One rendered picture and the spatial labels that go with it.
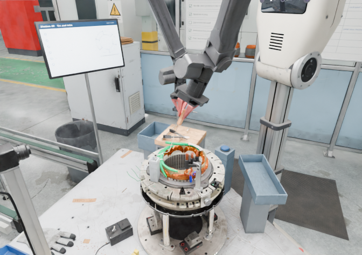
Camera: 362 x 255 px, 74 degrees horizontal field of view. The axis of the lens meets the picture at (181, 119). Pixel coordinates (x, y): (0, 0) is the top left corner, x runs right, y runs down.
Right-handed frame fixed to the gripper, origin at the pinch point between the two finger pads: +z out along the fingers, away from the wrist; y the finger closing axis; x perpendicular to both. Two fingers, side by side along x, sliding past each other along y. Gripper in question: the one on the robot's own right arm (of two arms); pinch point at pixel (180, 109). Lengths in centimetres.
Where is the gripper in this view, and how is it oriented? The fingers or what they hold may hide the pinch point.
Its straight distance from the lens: 118.0
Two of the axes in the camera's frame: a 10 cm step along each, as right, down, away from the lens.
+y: -4.2, 4.1, -8.1
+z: 0.2, 9.0, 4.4
